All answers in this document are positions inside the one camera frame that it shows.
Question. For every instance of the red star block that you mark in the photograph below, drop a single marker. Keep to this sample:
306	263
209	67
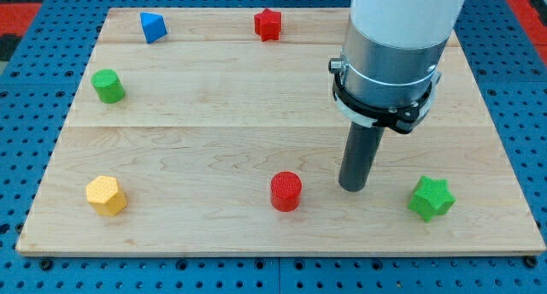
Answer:
268	24

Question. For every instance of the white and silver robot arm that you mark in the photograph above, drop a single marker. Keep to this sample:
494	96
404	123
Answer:
387	71

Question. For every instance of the yellow hexagon block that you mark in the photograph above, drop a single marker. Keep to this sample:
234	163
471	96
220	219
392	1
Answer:
106	196

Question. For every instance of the green cylinder block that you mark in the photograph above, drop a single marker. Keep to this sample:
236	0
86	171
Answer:
107	86

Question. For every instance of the blue triangular prism block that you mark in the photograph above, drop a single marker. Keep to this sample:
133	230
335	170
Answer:
153	26

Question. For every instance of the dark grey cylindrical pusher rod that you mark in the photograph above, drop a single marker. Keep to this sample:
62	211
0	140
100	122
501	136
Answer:
359	153

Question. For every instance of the green star block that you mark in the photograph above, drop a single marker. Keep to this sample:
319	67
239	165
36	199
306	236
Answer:
431	197

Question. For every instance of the red cylinder block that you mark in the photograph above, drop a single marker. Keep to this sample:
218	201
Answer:
286	188

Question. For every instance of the light wooden board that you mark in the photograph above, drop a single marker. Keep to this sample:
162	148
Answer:
211	113

